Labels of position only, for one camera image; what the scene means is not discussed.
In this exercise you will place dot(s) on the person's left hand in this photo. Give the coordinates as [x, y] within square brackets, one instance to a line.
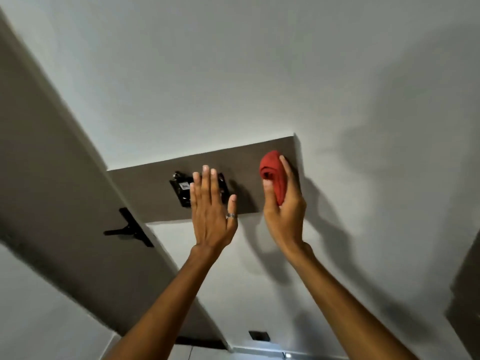
[210, 221]

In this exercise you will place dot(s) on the person's right hand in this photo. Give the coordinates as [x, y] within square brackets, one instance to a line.
[287, 221]

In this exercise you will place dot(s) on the person's left thumb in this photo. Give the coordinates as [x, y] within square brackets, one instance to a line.
[232, 210]

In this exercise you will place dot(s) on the person's left little finger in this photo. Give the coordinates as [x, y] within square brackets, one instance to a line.
[192, 194]

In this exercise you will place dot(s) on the person's right thumb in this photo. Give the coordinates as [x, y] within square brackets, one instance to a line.
[270, 196]

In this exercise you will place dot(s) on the person's left middle finger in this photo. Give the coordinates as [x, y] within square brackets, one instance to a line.
[206, 183]

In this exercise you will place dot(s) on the red cloth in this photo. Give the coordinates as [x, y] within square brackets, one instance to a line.
[273, 172]

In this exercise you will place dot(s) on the person's right forearm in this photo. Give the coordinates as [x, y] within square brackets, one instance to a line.
[337, 307]

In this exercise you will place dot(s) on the person's left forearm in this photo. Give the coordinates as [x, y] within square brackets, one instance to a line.
[168, 307]

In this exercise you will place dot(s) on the black mounted device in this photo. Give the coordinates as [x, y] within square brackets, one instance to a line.
[182, 191]

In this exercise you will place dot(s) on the dark brown cabinet edge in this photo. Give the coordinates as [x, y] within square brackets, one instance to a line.
[467, 296]

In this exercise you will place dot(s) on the short brown wall panel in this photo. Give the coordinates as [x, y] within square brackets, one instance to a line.
[150, 187]

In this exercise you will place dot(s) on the black wall switch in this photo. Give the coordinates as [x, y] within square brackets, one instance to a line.
[259, 336]

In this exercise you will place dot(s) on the long brown wall panel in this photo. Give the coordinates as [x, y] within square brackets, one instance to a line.
[56, 183]

